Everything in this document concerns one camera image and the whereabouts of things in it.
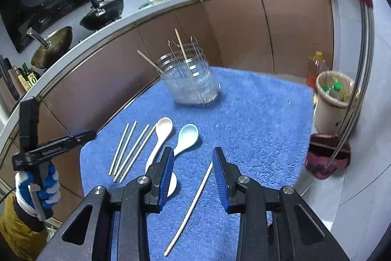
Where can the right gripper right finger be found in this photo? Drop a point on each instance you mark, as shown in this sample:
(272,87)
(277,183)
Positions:
(231,197)

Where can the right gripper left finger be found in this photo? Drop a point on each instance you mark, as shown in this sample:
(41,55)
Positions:
(160,175)

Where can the white ceramic spoon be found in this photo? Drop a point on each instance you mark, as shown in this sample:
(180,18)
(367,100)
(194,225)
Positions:
(173,184)

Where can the pink ceramic spoon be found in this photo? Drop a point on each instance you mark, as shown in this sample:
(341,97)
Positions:
(163,129)

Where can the light blue ceramic spoon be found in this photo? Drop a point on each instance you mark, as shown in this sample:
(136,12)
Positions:
(187,137)

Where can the yellow sleeved forearm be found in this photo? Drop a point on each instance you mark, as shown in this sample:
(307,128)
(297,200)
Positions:
(23,236)

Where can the blue white gloved left hand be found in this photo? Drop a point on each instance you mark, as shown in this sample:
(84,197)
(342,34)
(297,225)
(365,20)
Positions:
(36,195)

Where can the blue terry cloth mat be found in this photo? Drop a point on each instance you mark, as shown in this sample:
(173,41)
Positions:
(262,124)

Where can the knife block with knives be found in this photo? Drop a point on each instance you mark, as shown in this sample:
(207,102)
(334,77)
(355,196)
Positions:
(11,79)

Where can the olive oil bottle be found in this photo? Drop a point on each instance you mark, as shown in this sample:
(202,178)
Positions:
(26,76)

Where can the maroon dustpan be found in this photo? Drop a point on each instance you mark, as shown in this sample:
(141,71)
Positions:
(320,152)

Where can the beige trash bin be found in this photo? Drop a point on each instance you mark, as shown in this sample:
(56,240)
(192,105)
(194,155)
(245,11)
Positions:
(334,91)

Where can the cooking oil bottle on floor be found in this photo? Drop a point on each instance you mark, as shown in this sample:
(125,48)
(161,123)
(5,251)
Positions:
(316,65)

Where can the steel bowl on counter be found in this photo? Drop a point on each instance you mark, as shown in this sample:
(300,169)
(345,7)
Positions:
(150,3)

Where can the bronze wok with handle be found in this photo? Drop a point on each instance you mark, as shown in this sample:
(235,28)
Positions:
(51,48)

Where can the black wok with handle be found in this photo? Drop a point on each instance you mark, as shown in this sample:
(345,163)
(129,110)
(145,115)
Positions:
(102,14)

